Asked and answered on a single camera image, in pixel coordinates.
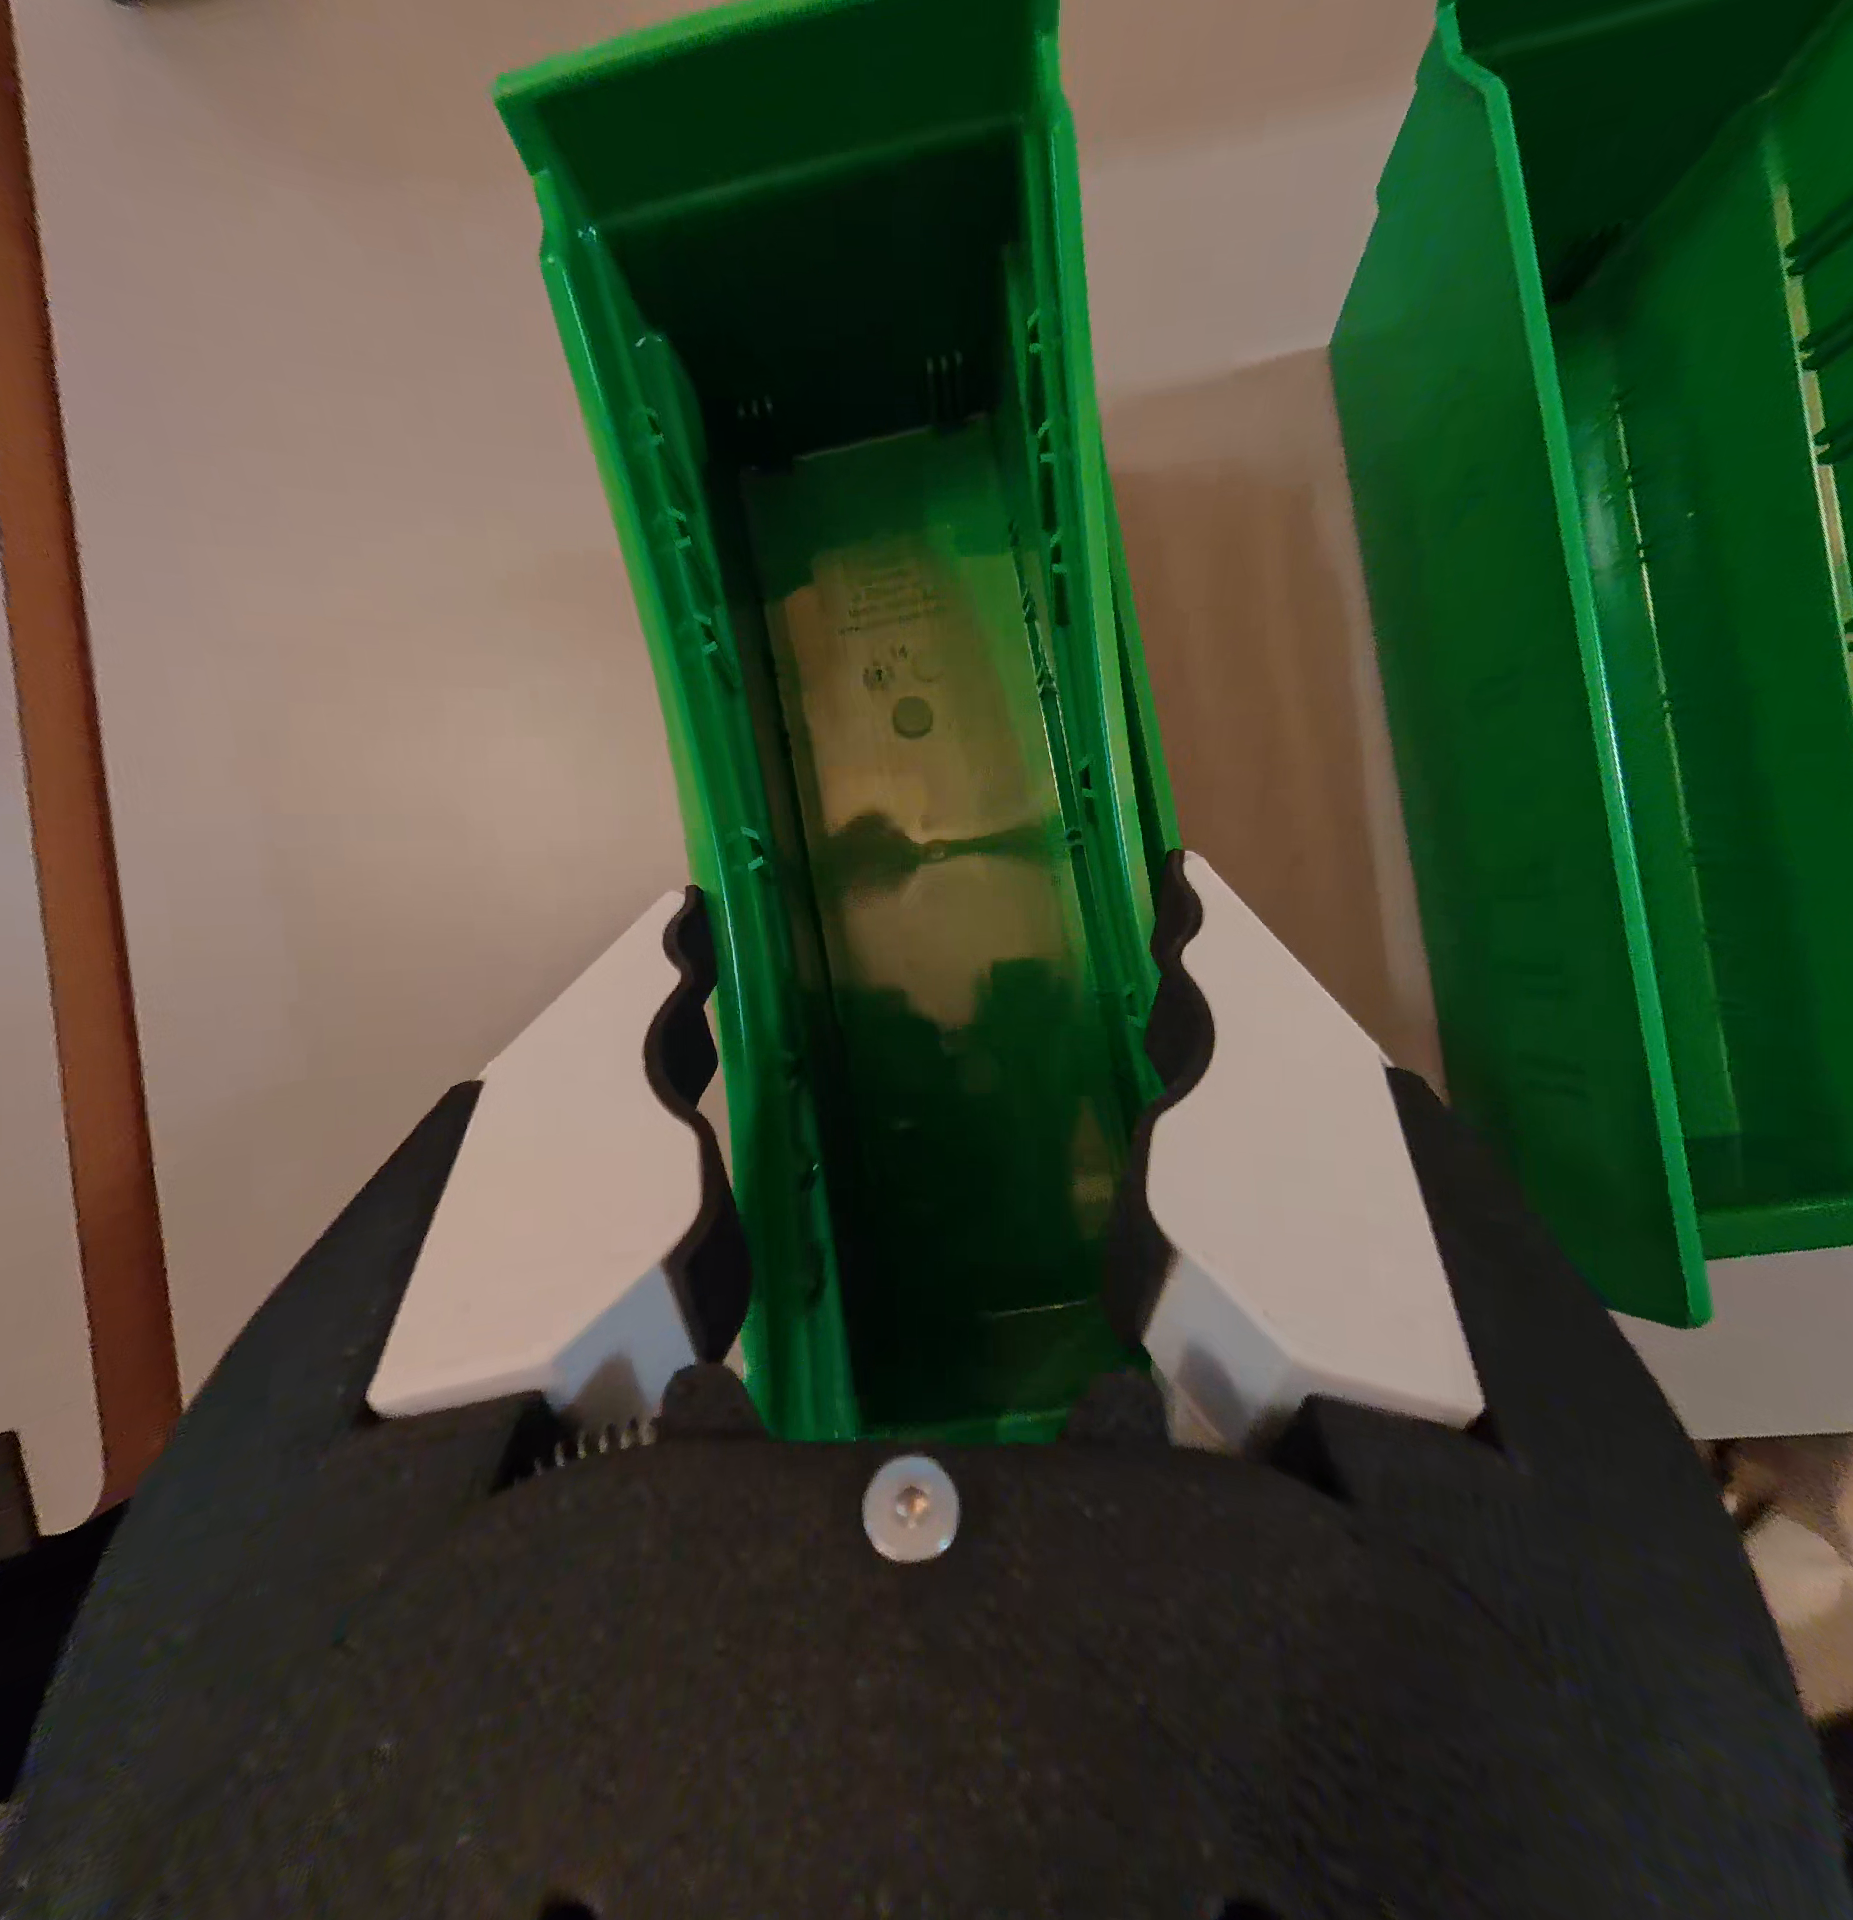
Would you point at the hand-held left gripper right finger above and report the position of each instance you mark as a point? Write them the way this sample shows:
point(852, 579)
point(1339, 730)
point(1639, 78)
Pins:
point(1305, 1199)

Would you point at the green plastic bin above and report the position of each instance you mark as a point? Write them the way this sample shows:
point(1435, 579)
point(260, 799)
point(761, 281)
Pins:
point(804, 153)
point(1466, 675)

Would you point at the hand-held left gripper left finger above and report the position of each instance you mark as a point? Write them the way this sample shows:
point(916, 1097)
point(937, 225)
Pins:
point(537, 1199)

